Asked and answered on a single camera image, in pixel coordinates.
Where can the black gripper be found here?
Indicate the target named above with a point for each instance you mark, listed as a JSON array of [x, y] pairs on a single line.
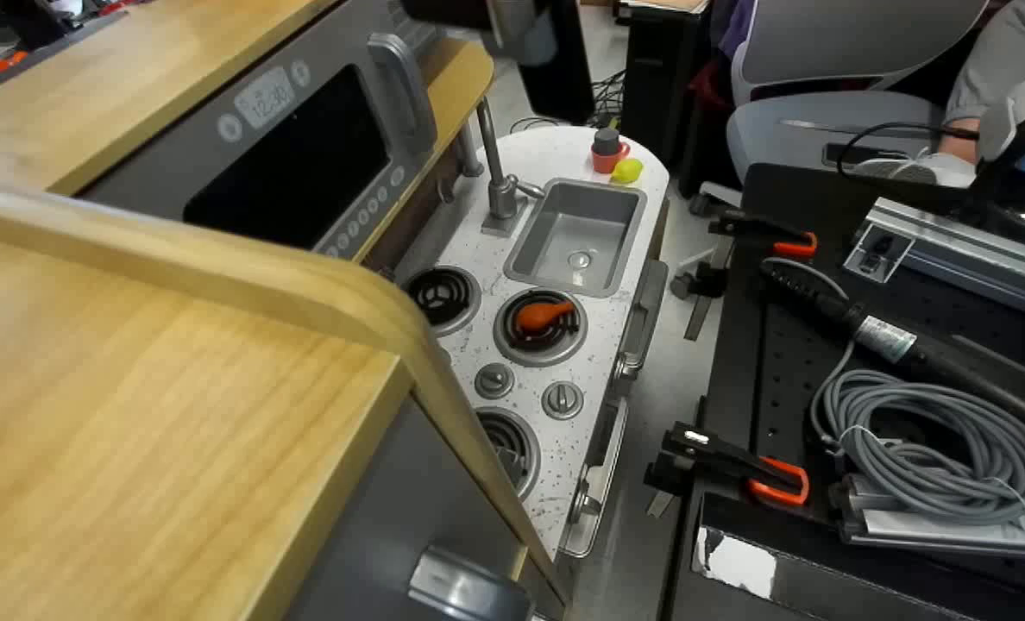
[[573, 70]]

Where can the grey cylinder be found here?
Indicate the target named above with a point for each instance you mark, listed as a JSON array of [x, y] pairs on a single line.
[[604, 140]]

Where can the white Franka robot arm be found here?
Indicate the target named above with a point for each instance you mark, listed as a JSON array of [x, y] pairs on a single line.
[[1021, 114]]

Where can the red and yellow toy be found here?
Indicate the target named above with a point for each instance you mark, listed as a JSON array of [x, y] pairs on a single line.
[[609, 163]]

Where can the yellow round toy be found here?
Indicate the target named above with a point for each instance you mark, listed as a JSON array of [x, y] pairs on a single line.
[[624, 170]]

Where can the grey toy faucet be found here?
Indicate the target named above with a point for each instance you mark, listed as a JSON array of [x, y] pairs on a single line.
[[499, 190]]

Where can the metal toy sink basin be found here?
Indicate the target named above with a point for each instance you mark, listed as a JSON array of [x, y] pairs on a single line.
[[573, 235]]

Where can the orange toy piece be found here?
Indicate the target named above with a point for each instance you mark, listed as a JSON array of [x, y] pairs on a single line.
[[543, 317]]

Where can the small black clamp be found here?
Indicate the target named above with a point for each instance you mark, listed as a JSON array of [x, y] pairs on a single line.
[[702, 281]]

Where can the black orange bar clamp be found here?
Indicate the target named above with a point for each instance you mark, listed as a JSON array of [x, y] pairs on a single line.
[[765, 228], [723, 465]]

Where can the grey toy microwave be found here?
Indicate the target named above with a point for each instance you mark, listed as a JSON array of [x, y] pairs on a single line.
[[292, 159]]

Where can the grey stove knob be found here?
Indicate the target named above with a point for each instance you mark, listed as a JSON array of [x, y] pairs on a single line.
[[559, 400], [493, 382]]

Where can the white printed tag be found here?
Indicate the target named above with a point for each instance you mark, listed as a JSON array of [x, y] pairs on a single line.
[[873, 251]]

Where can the black cylindrical tool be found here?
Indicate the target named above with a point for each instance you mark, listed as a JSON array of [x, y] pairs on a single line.
[[892, 341]]

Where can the person in grey shirt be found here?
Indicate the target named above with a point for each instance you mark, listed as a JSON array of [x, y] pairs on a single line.
[[1011, 47]]

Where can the white paper sticker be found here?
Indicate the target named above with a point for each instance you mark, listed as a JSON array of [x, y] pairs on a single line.
[[740, 563]]

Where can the toy kitchen unit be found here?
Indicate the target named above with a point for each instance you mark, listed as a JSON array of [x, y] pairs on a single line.
[[133, 382]]

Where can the aluminium rail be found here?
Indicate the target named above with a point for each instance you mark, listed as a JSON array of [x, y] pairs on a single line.
[[969, 254]]

